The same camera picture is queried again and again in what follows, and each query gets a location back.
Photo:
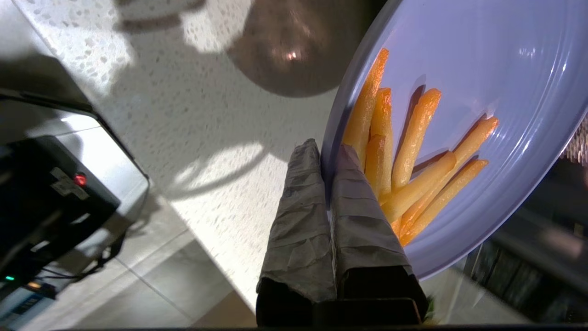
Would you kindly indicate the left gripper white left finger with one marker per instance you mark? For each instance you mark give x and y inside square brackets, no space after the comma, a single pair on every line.
[298,239]

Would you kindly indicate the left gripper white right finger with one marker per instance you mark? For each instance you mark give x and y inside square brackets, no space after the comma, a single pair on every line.
[363,230]

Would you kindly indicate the purple plastic plate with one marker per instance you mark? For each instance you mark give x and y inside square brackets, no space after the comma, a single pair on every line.
[482,59]

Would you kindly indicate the grey robot base platform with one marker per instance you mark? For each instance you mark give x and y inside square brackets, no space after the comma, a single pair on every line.
[115,156]

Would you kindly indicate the orange french fry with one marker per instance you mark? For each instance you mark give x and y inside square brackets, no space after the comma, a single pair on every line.
[450,193]
[464,151]
[422,181]
[365,110]
[380,138]
[415,133]

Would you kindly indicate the black electronics box red light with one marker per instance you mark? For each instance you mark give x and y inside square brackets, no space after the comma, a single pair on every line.
[36,193]

